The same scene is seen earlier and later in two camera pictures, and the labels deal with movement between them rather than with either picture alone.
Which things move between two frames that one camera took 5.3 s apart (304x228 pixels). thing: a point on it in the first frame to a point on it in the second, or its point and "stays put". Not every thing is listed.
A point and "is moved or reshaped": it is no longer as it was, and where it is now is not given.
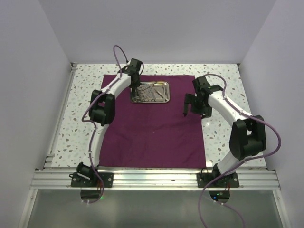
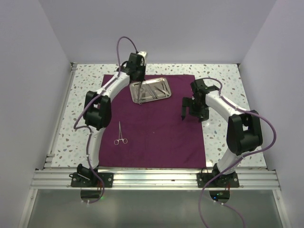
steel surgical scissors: (138, 99) to (138, 90)
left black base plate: (108, 179) stays put
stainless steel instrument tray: (153, 92) is moved or reshaped
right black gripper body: (201, 108) stays put
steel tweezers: (161, 95) to (165, 91)
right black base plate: (229, 180) stays put
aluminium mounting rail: (154, 179) stays put
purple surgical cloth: (153, 135) stays put
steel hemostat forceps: (142, 90) to (124, 140)
